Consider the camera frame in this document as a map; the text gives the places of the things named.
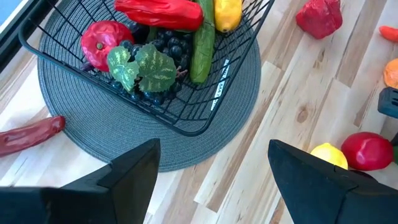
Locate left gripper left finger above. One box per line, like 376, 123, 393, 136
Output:
0, 138, 162, 224

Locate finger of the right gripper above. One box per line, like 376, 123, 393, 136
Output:
377, 86, 398, 119

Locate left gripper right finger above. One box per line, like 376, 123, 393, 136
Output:
267, 139, 398, 224

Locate orange fruit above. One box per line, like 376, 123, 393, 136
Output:
382, 58, 398, 90

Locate yellow lemon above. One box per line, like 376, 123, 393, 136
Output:
310, 142, 349, 170
213, 0, 243, 34

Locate red round fake fruit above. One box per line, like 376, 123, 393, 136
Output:
340, 131, 395, 172
80, 20, 135, 73

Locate orange-red carrot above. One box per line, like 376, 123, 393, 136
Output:
378, 25, 398, 44

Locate red bell pepper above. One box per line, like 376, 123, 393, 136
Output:
295, 0, 343, 40

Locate dark grapes with green leaves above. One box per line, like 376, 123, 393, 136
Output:
107, 29, 193, 106

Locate green cucumber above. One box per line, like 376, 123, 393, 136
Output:
189, 0, 216, 85

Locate red long pepper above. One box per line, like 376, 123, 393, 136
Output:
114, 0, 205, 31

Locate grey round woven placemat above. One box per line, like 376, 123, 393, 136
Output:
37, 0, 262, 172

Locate dark red chili pepper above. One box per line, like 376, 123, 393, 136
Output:
0, 115, 67, 157

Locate black wire basket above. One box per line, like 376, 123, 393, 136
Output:
18, 0, 276, 138

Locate black aluminium table frame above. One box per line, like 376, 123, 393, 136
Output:
0, 0, 58, 74

